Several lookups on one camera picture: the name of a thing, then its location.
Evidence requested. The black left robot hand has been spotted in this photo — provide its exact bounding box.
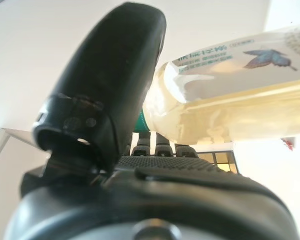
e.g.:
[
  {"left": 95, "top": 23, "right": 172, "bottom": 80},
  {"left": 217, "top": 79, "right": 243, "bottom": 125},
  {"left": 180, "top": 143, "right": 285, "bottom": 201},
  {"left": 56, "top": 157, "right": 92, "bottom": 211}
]
[{"left": 4, "top": 1, "right": 300, "bottom": 240}]

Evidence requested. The yellow tea bottle green label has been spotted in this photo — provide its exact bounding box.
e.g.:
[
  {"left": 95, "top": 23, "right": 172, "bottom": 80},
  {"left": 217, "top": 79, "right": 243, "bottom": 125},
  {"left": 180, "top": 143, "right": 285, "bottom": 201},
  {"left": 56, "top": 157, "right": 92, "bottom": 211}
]
[{"left": 134, "top": 22, "right": 300, "bottom": 145}]

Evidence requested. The small red scrap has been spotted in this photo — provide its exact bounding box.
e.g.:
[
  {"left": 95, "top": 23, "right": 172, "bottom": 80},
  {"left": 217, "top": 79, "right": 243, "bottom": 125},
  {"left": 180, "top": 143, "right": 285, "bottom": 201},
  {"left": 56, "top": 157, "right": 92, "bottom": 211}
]
[{"left": 280, "top": 138, "right": 298, "bottom": 152}]

